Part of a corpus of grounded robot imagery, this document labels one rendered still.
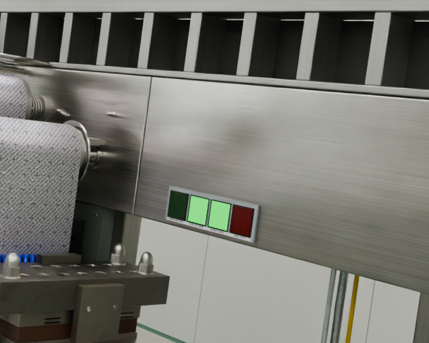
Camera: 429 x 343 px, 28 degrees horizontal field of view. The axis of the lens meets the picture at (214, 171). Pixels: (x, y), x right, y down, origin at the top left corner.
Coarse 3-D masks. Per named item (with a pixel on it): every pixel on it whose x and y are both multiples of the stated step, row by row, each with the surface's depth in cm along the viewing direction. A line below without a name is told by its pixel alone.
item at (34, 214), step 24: (0, 192) 170; (24, 192) 174; (48, 192) 178; (72, 192) 182; (0, 216) 171; (24, 216) 175; (48, 216) 179; (72, 216) 183; (0, 240) 172; (24, 240) 176; (48, 240) 180
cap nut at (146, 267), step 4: (144, 252) 178; (148, 252) 178; (144, 256) 177; (148, 256) 177; (152, 256) 178; (140, 260) 177; (144, 260) 177; (148, 260) 177; (152, 260) 177; (140, 264) 177; (144, 264) 177; (148, 264) 177; (152, 264) 177; (140, 268) 177; (144, 268) 177; (148, 268) 177; (152, 268) 177; (140, 272) 176; (144, 272) 177; (148, 272) 177; (152, 272) 178
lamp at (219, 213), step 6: (216, 204) 164; (222, 204) 163; (228, 204) 162; (210, 210) 165; (216, 210) 164; (222, 210) 163; (228, 210) 162; (210, 216) 165; (216, 216) 164; (222, 216) 163; (228, 216) 162; (210, 222) 165; (216, 222) 164; (222, 222) 163; (222, 228) 162
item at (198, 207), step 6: (192, 198) 169; (198, 198) 168; (192, 204) 169; (198, 204) 168; (204, 204) 166; (192, 210) 169; (198, 210) 167; (204, 210) 166; (192, 216) 169; (198, 216) 167; (204, 216) 166; (198, 222) 167; (204, 222) 166
